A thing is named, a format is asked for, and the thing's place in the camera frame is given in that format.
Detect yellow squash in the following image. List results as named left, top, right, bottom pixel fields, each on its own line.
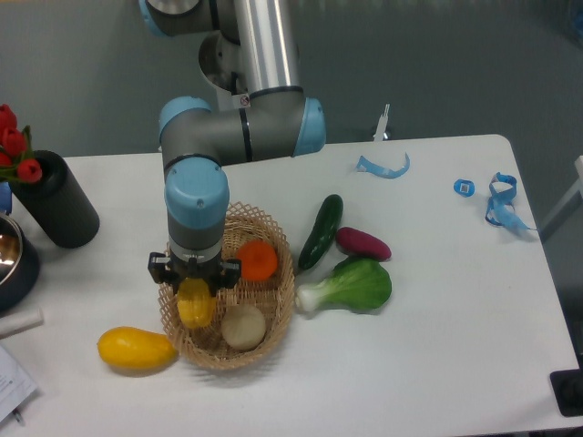
left=97, top=327, right=178, bottom=371

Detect black device at edge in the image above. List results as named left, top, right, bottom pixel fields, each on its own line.
left=549, top=369, right=582, bottom=417

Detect dark metal bowl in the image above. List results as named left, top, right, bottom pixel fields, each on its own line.
left=1, top=213, right=40, bottom=313

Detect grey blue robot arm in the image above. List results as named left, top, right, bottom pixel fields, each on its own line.
left=139, top=1, right=326, bottom=291

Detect crumpled blue tape strip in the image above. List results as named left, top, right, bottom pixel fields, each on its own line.
left=485, top=172, right=535, bottom=231

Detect purple sweet potato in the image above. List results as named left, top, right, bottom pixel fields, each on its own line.
left=335, top=227, right=392, bottom=261

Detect white paper sheet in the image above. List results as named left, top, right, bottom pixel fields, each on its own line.
left=1, top=347, right=37, bottom=420

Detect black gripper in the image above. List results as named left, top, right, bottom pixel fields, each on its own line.
left=148, top=252, right=241, bottom=297

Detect black cylindrical vase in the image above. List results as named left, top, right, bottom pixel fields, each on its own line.
left=10, top=150, right=100, bottom=249

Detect red tulip flowers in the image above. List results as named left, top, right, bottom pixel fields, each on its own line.
left=1, top=104, right=43, bottom=184

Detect orange fruit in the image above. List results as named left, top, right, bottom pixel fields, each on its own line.
left=236, top=239, right=278, bottom=281

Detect small blue tape roll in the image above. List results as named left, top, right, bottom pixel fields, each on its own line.
left=453, top=178, right=476, bottom=198

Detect blue object at left edge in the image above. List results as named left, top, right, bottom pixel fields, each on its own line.
left=0, top=182, right=13, bottom=215

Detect beige round potato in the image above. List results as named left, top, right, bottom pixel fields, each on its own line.
left=221, top=304, right=267, bottom=351

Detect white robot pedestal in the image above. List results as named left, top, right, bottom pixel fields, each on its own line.
left=199, top=31, right=251, bottom=111

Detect dark green cucumber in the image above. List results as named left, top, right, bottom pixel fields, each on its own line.
left=298, top=194, right=343, bottom=271

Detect white paper roll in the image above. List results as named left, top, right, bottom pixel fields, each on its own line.
left=0, top=308, right=44, bottom=339

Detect yellow bell pepper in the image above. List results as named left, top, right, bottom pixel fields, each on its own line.
left=177, top=278, right=216, bottom=329

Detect green bok choy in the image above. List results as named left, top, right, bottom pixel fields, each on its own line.
left=295, top=258, right=393, bottom=312

